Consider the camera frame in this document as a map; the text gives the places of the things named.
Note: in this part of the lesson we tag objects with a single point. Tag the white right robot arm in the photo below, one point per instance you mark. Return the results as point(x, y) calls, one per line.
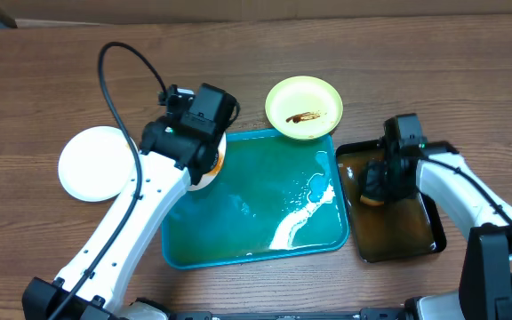
point(440, 173)

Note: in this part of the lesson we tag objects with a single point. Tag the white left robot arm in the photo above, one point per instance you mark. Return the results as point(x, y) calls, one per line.
point(94, 283)

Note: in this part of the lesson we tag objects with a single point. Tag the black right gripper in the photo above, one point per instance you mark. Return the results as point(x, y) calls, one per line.
point(375, 188)

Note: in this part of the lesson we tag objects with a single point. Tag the cardboard backdrop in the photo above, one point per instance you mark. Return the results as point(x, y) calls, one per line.
point(169, 11)

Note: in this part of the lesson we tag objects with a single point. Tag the teal serving tray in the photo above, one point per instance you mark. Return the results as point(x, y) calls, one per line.
point(274, 197)

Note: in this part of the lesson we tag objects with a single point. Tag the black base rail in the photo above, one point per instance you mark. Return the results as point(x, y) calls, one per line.
point(363, 314)

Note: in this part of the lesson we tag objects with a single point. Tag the green yellow sponge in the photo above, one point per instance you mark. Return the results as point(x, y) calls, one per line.
point(372, 199)

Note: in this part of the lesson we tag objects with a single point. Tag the black water tray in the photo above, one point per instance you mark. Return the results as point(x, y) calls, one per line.
point(410, 227)

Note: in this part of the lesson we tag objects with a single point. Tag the light green plate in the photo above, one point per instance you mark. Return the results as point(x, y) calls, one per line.
point(304, 107)

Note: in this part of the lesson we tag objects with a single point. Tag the cream white plate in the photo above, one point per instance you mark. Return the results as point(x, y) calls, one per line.
point(96, 164)

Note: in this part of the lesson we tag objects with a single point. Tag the white plate with sauce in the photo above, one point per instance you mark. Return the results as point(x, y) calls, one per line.
point(209, 177)

